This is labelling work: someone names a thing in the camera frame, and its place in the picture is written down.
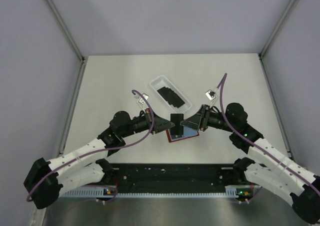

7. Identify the white cable duct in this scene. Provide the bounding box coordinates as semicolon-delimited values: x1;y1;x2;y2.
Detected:
61;186;254;199

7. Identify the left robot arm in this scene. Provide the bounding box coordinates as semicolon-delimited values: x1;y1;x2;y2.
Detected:
23;108;174;209

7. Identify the left aluminium frame post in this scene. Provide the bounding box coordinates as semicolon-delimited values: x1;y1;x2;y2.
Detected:
44;0;85;63

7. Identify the white plastic tray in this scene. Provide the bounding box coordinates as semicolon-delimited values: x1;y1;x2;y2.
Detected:
149;75;192;114

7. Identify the red leather card holder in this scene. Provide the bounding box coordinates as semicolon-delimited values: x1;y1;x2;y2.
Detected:
166;127;200;143

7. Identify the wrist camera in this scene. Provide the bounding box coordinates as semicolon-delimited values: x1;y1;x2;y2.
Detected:
137;93;149;110
205;89;218;101

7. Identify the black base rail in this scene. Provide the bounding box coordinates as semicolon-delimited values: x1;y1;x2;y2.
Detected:
108;164;245;193

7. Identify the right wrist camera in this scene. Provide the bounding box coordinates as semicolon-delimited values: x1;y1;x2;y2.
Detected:
205;89;218;101

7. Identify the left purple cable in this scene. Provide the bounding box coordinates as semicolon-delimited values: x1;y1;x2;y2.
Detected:
25;90;155;202

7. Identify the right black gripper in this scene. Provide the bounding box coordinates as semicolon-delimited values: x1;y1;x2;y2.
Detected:
180;104;236;133

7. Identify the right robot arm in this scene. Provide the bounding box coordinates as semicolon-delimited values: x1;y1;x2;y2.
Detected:
180;103;320;225

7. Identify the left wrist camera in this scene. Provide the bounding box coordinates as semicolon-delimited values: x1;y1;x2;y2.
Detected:
137;93;149;110

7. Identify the aluminium frame post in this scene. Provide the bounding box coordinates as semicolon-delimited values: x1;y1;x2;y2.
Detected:
258;0;299;60
44;0;85;63

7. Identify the right aluminium frame post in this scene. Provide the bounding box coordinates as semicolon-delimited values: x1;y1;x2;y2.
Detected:
258;0;299;60

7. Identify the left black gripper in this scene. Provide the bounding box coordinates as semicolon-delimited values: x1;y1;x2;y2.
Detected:
120;108;175;138

